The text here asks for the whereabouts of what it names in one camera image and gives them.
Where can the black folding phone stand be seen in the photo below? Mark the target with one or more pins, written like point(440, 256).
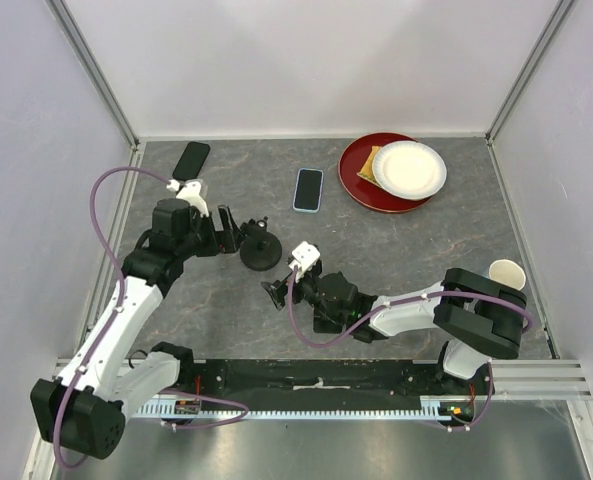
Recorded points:
point(326, 323)

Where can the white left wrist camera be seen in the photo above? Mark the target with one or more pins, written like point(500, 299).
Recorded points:
point(192, 191)

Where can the light blue mug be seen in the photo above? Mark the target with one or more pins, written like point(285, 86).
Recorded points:
point(506, 272)

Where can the blue-cased smartphone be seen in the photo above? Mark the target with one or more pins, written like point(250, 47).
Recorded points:
point(308, 190)

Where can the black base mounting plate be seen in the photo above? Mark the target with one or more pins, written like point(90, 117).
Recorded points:
point(317, 390)

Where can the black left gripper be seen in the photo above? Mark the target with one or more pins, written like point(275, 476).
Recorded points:
point(227, 240)

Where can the aluminium corner post right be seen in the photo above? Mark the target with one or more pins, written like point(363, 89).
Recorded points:
point(529, 68)

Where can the white paper plate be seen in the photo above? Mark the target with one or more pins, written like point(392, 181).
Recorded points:
point(409, 170)

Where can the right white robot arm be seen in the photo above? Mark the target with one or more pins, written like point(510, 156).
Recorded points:
point(485, 318)

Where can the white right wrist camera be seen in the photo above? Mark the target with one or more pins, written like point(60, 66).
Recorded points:
point(302, 259)

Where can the aluminium corner post left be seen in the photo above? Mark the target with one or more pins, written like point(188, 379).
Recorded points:
point(92, 68)

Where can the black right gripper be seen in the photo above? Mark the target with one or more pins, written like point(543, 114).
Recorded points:
point(277, 291)

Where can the slotted cable duct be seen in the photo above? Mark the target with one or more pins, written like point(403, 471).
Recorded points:
point(173, 410)

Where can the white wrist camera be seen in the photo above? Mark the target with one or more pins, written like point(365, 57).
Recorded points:
point(192, 191)
point(302, 259)

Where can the round red tray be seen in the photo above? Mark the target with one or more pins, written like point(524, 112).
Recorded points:
point(364, 192)

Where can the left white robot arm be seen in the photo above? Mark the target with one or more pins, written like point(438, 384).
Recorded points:
point(86, 407)

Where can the aluminium corner post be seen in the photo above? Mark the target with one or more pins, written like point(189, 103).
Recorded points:
point(529, 68)
point(92, 68)

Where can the black round-base clamp stand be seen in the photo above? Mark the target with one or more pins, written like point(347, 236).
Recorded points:
point(260, 249)

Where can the black smartphone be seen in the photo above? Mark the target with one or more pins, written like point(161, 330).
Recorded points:
point(191, 161)

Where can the aluminium frame rail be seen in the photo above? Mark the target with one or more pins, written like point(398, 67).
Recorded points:
point(514, 379)

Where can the yellow sponge cloth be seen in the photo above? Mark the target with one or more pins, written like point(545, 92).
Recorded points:
point(366, 171)

